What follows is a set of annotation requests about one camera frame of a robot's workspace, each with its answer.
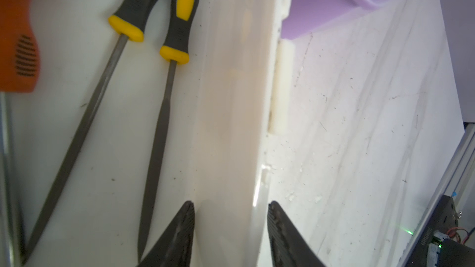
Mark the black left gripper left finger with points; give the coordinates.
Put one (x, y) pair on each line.
(174, 247)

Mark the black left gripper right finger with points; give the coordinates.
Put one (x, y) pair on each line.
(288, 248)

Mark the white plastic toolbox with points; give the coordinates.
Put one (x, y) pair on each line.
(216, 150)

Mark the yellow black screwdriver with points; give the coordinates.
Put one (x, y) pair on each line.
(175, 50)
(129, 21)

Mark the orange black tool handle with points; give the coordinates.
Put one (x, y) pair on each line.
(20, 56)

